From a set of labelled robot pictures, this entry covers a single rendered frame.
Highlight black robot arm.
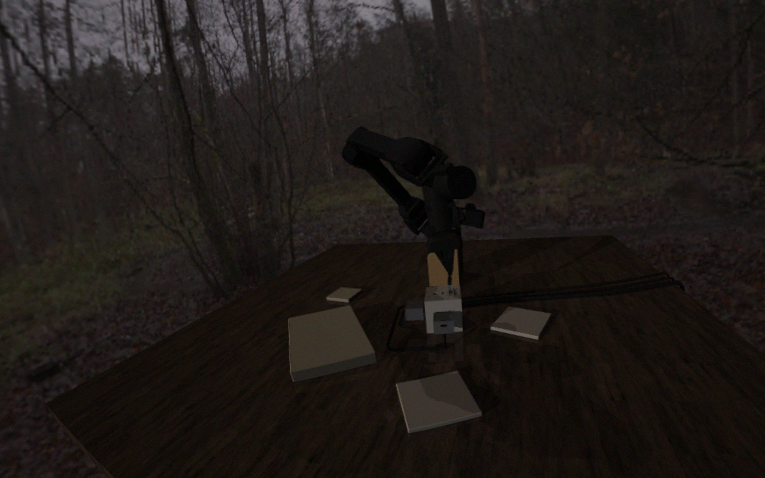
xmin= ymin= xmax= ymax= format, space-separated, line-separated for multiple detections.
xmin=342 ymin=126 xmax=485 ymax=237

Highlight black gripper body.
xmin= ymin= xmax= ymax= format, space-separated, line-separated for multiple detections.
xmin=425 ymin=199 xmax=463 ymax=253

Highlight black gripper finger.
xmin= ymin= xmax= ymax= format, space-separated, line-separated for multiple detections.
xmin=435 ymin=250 xmax=455 ymax=273

